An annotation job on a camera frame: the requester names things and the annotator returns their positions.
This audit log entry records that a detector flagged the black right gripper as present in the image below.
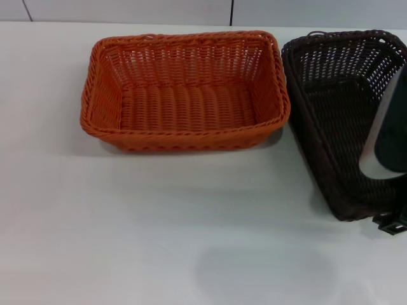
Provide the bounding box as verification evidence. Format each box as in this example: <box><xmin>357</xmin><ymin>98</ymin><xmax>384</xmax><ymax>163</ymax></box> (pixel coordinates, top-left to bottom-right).
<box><xmin>371</xmin><ymin>186</ymin><xmax>407</xmax><ymax>238</ymax></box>

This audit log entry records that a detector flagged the dark brown woven basket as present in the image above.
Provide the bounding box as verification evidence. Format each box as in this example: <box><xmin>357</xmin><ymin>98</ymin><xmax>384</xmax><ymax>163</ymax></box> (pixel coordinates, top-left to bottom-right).
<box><xmin>280</xmin><ymin>29</ymin><xmax>407</xmax><ymax>222</ymax></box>

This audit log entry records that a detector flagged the orange woven basket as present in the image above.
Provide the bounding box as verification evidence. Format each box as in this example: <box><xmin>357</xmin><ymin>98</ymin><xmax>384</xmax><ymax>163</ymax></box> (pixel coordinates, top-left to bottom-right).
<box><xmin>79</xmin><ymin>29</ymin><xmax>291</xmax><ymax>153</ymax></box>

